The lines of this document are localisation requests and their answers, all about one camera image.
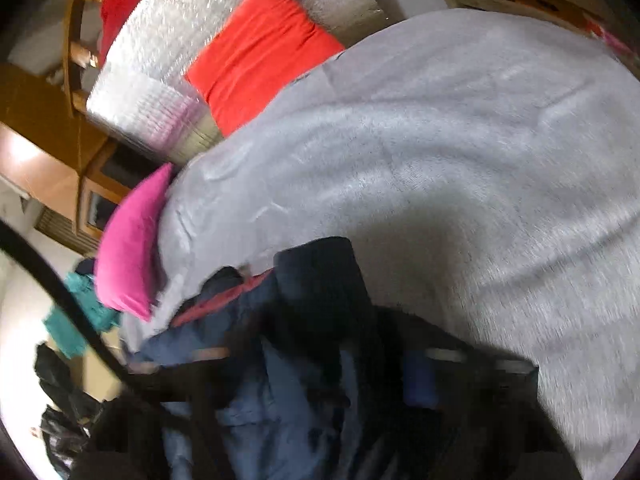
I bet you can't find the navy blue puffer jacket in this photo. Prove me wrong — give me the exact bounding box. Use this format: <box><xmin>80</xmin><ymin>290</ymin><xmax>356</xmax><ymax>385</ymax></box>
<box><xmin>124</xmin><ymin>235</ymin><xmax>501</xmax><ymax>480</ymax></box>

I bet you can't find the red-orange pillow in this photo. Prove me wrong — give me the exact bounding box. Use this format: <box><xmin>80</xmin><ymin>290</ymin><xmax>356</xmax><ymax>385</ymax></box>
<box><xmin>184</xmin><ymin>0</ymin><xmax>344</xmax><ymax>138</ymax></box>

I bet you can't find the grey bed blanket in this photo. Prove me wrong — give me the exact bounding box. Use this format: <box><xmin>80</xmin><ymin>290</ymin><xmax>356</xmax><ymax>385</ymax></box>
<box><xmin>143</xmin><ymin>10</ymin><xmax>639</xmax><ymax>479</ymax></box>

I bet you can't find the pink pillow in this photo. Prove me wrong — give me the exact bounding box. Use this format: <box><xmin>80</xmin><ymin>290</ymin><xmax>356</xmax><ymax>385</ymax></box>
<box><xmin>94</xmin><ymin>164</ymin><xmax>172</xmax><ymax>322</ymax></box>

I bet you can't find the wooden cabinet at pillar base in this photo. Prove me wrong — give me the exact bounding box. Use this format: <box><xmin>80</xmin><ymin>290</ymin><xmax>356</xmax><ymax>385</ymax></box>
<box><xmin>74</xmin><ymin>138</ymin><xmax>160</xmax><ymax>240</ymax></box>

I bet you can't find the silver foil insulation sheet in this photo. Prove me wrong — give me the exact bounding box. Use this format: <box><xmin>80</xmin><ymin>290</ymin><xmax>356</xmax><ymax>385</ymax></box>
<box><xmin>86</xmin><ymin>0</ymin><xmax>392</xmax><ymax>165</ymax></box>

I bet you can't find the teal garment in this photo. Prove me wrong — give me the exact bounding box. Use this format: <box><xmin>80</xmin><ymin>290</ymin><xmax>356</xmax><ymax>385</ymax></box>
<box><xmin>41</xmin><ymin>271</ymin><xmax>124</xmax><ymax>361</ymax></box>

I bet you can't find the wooden stair railing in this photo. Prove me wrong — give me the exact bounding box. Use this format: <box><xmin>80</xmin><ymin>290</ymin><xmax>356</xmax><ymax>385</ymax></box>
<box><xmin>62</xmin><ymin>0</ymin><xmax>103</xmax><ymax>116</ymax></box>

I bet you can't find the black garment on sofa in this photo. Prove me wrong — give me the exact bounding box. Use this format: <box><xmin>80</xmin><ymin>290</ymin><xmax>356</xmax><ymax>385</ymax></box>
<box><xmin>34</xmin><ymin>344</ymin><xmax>101</xmax><ymax>424</ymax></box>

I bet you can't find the black shiny puffer jacket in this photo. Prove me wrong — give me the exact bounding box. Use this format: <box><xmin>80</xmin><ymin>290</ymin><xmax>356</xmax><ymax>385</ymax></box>
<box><xmin>40</xmin><ymin>401</ymin><xmax>101</xmax><ymax>479</ymax></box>

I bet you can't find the black cable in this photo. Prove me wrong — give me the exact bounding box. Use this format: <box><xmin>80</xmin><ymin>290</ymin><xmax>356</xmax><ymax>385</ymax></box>
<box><xmin>0</xmin><ymin>219</ymin><xmax>166</xmax><ymax>411</ymax></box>

